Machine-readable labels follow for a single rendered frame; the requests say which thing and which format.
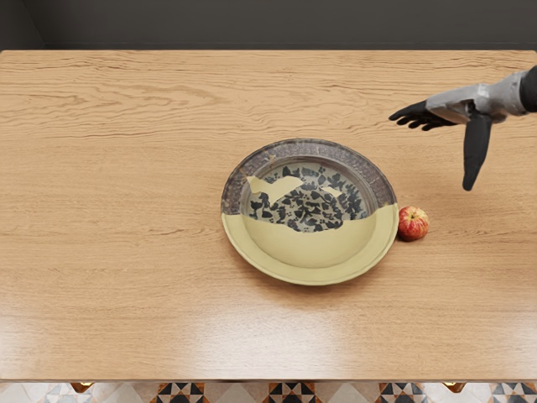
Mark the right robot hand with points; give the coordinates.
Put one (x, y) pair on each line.
(482, 103)

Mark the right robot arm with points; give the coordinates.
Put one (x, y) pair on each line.
(531, 89)

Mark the red yellow apple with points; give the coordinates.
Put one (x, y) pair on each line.
(413, 223)

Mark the patterned yellow grey plate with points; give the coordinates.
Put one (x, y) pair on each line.
(309, 212)

